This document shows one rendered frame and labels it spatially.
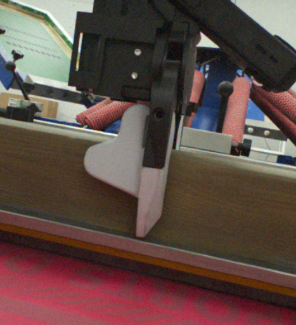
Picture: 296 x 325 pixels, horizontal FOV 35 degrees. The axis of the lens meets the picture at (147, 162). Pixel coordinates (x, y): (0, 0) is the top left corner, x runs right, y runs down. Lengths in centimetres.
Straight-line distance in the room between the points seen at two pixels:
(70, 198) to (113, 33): 13
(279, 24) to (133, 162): 458
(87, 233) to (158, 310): 8
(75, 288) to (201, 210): 10
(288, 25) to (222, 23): 455
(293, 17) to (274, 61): 457
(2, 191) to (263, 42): 22
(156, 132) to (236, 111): 84
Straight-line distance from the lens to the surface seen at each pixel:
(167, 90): 30
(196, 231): 34
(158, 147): 31
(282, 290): 37
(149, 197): 32
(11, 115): 77
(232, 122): 110
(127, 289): 34
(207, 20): 34
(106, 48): 33
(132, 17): 33
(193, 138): 87
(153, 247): 34
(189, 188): 34
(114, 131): 124
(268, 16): 488
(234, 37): 33
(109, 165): 33
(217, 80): 141
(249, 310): 35
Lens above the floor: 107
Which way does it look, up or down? 4 degrees down
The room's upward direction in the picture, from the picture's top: 10 degrees clockwise
